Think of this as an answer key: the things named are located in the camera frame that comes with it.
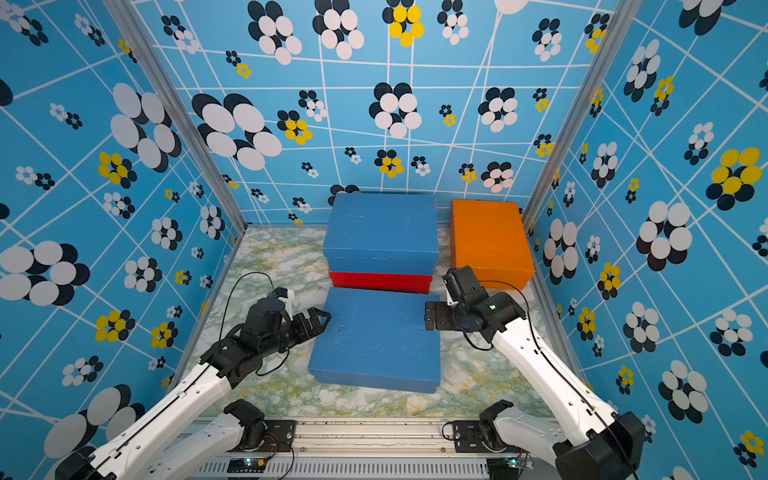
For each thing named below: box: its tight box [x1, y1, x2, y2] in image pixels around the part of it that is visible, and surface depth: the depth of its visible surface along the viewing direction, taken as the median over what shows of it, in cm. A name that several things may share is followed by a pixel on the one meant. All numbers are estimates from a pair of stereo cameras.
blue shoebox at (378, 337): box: [308, 287, 441, 394], surface depth 79 cm
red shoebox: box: [329, 271, 433, 294], surface depth 93 cm
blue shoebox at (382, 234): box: [323, 193, 439, 276], surface depth 89 cm
